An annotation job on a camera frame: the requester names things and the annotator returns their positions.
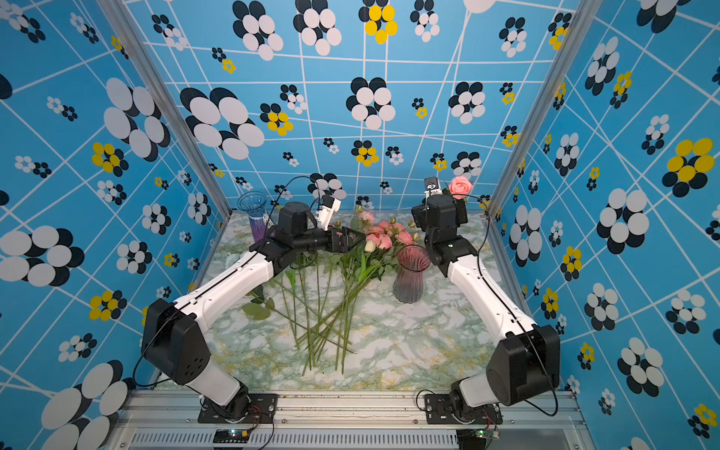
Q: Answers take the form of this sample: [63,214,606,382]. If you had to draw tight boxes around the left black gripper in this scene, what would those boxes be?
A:
[294,223,366,255]

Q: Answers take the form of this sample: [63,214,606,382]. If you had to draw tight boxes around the single pink rose stem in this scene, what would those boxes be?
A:
[442,175,474,201]

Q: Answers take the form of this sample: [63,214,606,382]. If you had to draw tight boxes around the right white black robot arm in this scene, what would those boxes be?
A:
[412,190,561,423]

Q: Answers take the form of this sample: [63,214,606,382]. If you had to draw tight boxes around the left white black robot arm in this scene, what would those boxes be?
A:
[141,197,366,422]

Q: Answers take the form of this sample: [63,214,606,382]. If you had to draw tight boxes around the blue purple glass vase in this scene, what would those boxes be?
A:
[237,191,267,242]

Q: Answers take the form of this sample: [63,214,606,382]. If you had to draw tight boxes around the pile of artificial flowers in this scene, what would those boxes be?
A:
[243,208,417,372]

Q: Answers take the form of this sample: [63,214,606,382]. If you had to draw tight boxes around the front pink grey glass vase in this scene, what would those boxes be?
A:
[393,245,431,304]

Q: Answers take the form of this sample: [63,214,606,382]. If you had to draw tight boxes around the left controller circuit board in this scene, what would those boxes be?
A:
[213,429,251,446]

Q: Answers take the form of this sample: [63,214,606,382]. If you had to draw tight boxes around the controller circuit board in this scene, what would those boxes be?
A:
[213,429,251,446]
[456,429,499,450]

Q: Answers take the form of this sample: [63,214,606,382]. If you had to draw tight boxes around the right controller circuit board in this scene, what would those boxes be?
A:
[456,429,499,450]

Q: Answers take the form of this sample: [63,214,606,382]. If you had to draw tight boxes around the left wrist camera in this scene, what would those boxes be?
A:
[317,194,341,231]

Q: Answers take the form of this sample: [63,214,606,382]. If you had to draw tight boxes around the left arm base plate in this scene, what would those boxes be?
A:
[198,393,279,425]

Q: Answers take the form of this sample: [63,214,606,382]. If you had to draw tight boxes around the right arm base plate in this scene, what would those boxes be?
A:
[416,392,504,428]

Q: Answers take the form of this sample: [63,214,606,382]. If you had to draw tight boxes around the aluminium front rail frame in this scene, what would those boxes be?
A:
[106,391,595,449]

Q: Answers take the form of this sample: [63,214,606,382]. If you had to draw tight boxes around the right corner aluminium post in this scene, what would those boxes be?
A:
[486,0,606,221]

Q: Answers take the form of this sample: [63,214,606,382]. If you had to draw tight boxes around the corner aluminium post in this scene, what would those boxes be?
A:
[486,0,606,221]
[96,0,233,221]

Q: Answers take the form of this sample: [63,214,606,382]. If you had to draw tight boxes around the left corner aluminium post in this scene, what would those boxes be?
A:
[96,0,233,221]

